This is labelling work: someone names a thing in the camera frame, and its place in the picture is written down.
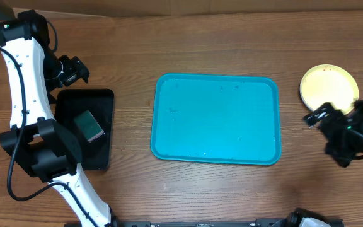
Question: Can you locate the pink green sponge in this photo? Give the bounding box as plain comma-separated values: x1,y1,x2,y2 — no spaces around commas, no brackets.
74,110,105,143

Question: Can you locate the yellow plate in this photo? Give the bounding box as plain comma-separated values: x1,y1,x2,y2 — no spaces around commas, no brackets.
299,64,359,115

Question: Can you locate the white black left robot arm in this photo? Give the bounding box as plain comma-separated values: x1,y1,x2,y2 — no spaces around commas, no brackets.
0,10,120,226

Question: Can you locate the teal plastic tray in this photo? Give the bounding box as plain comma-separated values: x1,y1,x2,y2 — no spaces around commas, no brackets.
150,73,282,166

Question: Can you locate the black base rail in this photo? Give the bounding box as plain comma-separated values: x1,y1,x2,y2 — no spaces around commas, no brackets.
64,207,345,227

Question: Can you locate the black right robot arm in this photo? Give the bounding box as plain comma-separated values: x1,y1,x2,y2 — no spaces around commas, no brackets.
303,100,363,168

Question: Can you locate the black plastic tray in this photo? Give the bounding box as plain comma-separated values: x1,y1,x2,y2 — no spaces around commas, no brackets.
55,89,115,170

